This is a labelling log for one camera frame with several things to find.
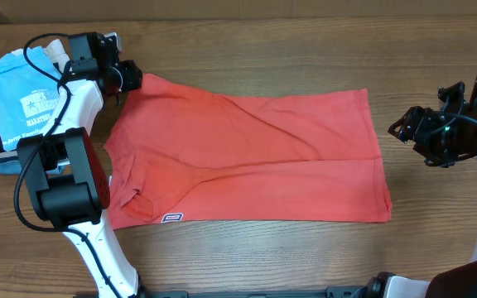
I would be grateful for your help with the light blue printed t-shirt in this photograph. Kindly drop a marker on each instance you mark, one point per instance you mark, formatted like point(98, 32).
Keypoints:
point(28, 95)

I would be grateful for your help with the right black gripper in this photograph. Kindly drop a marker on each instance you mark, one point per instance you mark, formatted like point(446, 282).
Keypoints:
point(413, 125)

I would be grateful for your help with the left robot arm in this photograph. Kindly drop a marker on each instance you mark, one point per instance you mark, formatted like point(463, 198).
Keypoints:
point(62, 186)

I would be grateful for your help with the red t-shirt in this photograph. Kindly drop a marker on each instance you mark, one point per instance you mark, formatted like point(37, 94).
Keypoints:
point(185, 154)

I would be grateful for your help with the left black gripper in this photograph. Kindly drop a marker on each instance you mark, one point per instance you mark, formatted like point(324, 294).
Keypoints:
point(132, 79)

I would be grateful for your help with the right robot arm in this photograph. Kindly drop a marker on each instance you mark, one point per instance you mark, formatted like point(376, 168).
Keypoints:
point(457, 282)

